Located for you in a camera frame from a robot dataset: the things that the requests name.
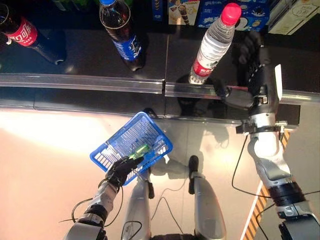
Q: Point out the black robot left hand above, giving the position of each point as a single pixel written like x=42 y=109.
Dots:
x=122 y=170

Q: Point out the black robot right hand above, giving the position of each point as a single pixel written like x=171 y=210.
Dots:
x=262 y=82

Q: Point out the blue plastic shopping basket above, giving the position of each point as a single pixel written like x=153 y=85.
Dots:
x=135 y=130

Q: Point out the clear water bottle red cap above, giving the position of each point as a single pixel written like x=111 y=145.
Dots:
x=215 y=45

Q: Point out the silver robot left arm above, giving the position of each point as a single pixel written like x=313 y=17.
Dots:
x=105 y=200

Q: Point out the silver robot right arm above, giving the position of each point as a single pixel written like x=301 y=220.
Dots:
x=265 y=147

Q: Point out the black robot left foot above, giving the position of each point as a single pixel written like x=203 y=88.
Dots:
x=150 y=190

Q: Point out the black robot foot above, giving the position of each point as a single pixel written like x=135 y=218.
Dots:
x=193 y=162
x=150 y=190

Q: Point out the silver robot left leg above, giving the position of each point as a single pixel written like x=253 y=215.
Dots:
x=137 y=212

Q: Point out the large blue cookie box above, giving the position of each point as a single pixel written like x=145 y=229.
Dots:
x=255 y=15

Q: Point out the black robot right foot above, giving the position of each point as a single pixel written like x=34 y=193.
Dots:
x=193 y=162

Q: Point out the beige carton box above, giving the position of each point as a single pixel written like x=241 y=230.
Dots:
x=295 y=17

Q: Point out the black shelf board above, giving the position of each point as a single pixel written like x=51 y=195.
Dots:
x=75 y=100
x=82 y=55

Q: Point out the ice cream cone box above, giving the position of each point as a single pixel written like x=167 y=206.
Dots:
x=183 y=11

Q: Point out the yellow black hazard tape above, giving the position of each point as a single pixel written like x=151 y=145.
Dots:
x=257 y=207

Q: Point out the slim blue biscuit box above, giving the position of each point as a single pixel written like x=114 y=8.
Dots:
x=158 y=10

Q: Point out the blue cap cola bottle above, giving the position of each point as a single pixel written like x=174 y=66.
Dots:
x=125 y=42

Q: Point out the red label cola bottle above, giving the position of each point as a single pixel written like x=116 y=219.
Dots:
x=25 y=35

